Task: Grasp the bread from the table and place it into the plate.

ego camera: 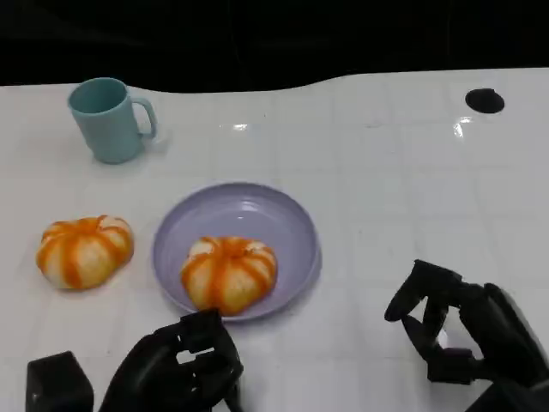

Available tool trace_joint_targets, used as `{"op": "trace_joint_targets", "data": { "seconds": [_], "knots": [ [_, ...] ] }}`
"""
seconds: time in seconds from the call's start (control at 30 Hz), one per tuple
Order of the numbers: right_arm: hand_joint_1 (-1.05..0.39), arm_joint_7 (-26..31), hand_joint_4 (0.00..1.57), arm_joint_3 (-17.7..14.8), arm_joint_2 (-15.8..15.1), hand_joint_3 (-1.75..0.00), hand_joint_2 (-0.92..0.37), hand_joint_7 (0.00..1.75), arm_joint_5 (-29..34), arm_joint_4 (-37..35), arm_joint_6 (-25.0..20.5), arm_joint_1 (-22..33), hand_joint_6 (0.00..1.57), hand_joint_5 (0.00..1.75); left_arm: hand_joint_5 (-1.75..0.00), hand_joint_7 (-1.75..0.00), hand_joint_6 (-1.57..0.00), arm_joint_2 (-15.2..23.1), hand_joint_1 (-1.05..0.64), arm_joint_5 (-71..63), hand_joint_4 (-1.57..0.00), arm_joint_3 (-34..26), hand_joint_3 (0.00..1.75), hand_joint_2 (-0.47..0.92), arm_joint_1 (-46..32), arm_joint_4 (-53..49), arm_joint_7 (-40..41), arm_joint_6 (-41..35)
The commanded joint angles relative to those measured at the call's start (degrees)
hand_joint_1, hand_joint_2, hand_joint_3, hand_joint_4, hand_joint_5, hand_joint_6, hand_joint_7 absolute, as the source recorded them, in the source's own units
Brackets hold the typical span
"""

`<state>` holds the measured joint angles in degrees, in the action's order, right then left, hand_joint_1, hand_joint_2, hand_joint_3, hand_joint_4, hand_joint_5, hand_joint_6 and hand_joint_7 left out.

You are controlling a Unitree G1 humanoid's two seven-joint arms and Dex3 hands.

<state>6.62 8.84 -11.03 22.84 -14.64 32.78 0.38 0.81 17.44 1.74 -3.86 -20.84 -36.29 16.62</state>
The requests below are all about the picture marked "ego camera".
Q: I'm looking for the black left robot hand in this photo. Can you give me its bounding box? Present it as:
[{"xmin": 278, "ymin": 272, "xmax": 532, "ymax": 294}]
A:
[{"xmin": 97, "ymin": 307, "xmax": 245, "ymax": 412}]

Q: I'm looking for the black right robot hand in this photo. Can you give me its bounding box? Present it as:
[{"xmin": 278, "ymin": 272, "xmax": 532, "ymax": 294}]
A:
[{"xmin": 383, "ymin": 258, "xmax": 549, "ymax": 390}]

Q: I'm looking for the orange and white bread roll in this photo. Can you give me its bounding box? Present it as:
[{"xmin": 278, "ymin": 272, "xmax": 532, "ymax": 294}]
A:
[
  {"xmin": 179, "ymin": 235, "xmax": 279, "ymax": 318},
  {"xmin": 34, "ymin": 215, "xmax": 136, "ymax": 291}
]

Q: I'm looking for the lilac plate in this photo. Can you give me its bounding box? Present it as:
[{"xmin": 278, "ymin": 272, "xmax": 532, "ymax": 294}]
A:
[{"xmin": 152, "ymin": 182, "xmax": 323, "ymax": 324}]

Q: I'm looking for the pale green mug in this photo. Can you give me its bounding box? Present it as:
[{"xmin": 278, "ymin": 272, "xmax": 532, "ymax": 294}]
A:
[{"xmin": 66, "ymin": 76, "xmax": 158, "ymax": 166}]

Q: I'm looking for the black backdrop curtain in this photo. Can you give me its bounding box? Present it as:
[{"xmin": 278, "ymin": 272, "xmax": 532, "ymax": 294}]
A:
[{"xmin": 0, "ymin": 0, "xmax": 549, "ymax": 94}]

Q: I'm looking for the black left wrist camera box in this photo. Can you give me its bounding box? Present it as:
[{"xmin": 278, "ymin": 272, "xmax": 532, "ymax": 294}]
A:
[{"xmin": 26, "ymin": 350, "xmax": 95, "ymax": 412}]

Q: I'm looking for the black table cable grommet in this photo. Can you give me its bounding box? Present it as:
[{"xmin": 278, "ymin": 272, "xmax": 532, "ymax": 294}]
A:
[{"xmin": 464, "ymin": 87, "xmax": 506, "ymax": 115}]

